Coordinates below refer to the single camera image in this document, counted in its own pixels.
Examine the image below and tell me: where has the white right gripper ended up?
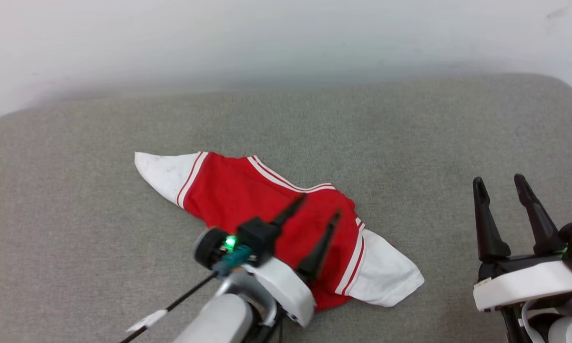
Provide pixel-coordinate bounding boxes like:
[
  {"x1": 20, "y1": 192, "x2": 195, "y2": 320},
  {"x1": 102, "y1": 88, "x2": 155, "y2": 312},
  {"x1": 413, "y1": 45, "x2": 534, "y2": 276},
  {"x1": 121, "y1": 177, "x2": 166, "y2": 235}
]
[{"x1": 473, "y1": 173, "x2": 572, "y2": 313}]

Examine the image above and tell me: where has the white cable tag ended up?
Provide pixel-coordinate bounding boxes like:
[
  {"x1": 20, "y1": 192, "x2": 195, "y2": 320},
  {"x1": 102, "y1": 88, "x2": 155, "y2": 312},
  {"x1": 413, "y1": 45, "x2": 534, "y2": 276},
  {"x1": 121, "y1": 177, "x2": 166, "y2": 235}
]
[{"x1": 126, "y1": 309, "x2": 168, "y2": 333}]

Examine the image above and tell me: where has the red and white garment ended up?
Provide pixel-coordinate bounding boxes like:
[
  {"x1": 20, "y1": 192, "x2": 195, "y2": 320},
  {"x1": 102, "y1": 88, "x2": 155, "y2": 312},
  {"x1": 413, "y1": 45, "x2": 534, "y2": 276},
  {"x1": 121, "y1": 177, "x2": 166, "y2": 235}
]
[{"x1": 134, "y1": 151, "x2": 425, "y2": 311}]

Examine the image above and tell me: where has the grey fabric sofa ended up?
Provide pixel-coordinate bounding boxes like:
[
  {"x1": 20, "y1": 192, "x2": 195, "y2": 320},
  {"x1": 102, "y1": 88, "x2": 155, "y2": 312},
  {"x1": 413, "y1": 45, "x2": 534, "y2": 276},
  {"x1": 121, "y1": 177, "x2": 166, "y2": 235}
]
[{"x1": 0, "y1": 73, "x2": 572, "y2": 343}]

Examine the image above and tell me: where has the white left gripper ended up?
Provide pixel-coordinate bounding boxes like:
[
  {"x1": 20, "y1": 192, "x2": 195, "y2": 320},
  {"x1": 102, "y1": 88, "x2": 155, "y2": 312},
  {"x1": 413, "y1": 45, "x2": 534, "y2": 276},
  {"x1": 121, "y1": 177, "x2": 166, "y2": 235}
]
[{"x1": 242, "y1": 193, "x2": 341, "y2": 328}]

